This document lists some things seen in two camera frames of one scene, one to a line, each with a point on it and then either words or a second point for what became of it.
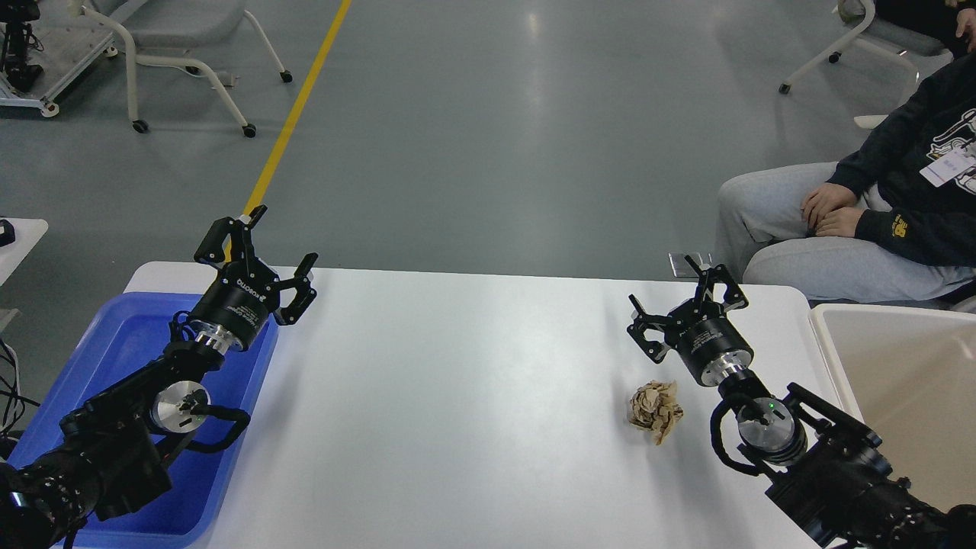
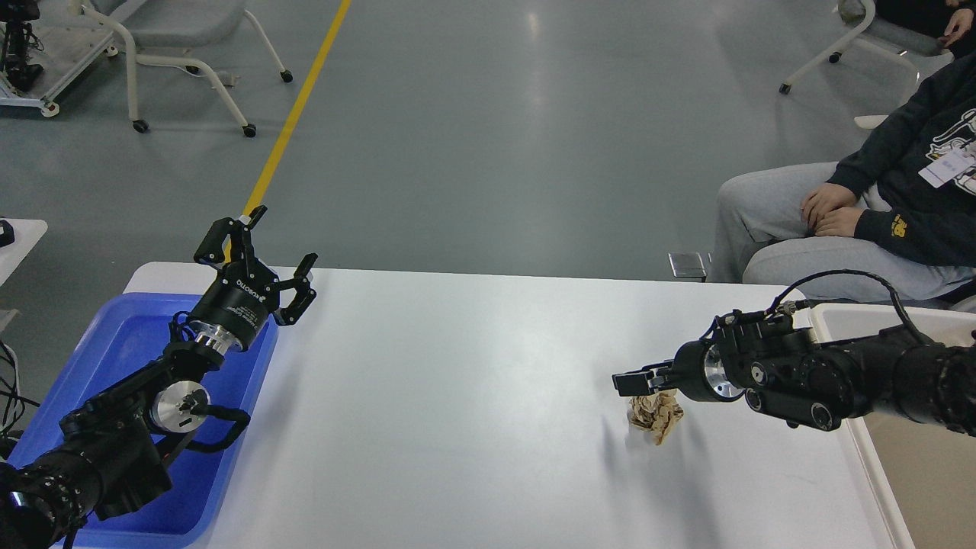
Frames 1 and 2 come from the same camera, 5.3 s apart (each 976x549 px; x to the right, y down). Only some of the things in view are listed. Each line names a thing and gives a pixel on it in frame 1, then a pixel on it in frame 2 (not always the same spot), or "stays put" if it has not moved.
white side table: [27, 232] stays put
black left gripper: [237, 306] stays put
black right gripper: [706, 340] -> [698, 370]
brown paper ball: [653, 407] stays put
